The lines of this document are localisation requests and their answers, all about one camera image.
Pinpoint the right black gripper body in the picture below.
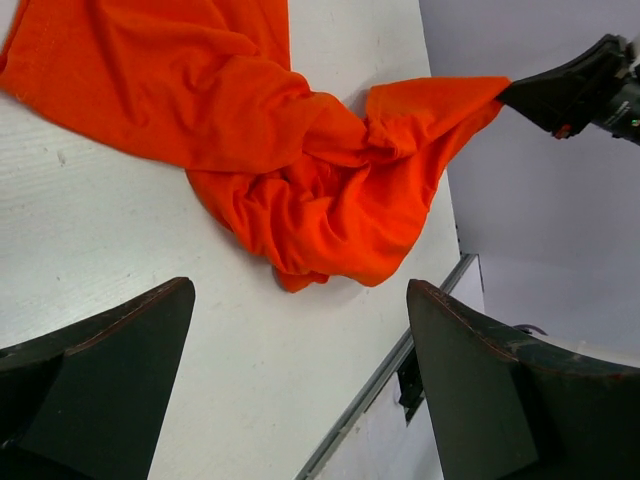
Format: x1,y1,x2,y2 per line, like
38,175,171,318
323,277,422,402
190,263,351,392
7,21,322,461
591,39,639,145

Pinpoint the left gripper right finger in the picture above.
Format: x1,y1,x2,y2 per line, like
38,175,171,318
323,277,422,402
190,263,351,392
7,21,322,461
407,280,639,479

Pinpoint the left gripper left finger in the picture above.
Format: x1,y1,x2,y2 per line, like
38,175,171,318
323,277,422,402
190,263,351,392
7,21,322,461
1,277,195,479

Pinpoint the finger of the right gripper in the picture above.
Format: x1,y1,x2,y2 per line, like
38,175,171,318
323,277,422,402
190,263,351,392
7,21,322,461
497,34,625,139

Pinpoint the orange t-shirt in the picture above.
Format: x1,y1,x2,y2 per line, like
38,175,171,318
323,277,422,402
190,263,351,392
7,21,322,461
1,1,509,292

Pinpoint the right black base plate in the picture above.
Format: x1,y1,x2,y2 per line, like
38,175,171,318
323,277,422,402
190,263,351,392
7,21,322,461
397,348,425,424

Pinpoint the aluminium front rail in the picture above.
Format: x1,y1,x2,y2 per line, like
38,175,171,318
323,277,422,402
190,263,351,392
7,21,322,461
294,252,481,480

